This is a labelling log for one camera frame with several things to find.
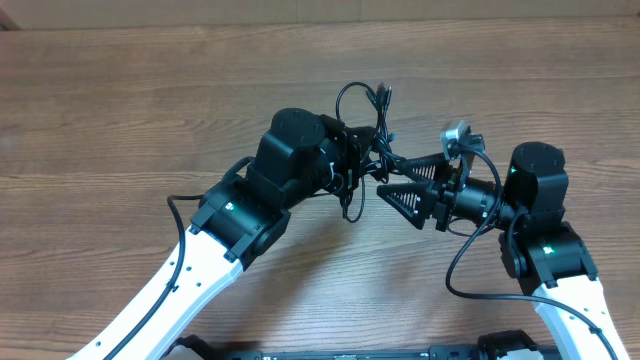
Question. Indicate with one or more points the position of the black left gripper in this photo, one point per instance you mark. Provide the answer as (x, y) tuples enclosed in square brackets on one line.
[(351, 145)]

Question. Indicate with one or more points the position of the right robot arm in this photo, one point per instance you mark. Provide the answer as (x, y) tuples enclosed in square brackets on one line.
[(550, 261)]

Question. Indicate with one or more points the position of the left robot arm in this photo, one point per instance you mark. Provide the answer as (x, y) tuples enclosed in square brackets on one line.
[(238, 220)]

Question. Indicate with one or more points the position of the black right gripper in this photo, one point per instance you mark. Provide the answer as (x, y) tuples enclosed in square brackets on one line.
[(442, 192)]

